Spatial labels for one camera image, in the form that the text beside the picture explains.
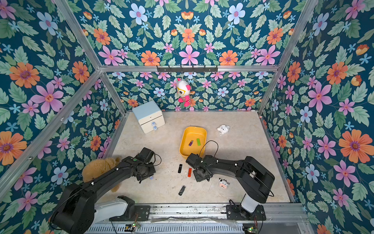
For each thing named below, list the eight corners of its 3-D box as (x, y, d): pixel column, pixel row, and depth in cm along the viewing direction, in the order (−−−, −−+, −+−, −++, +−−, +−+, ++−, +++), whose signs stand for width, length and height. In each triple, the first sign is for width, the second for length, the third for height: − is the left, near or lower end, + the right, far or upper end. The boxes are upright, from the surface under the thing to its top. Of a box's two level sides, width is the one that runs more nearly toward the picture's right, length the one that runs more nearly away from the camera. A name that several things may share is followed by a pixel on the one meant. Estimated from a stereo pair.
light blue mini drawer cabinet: (146, 135, 107) (139, 122, 95) (138, 122, 115) (131, 108, 103) (166, 125, 113) (162, 111, 101) (157, 113, 121) (153, 99, 109)
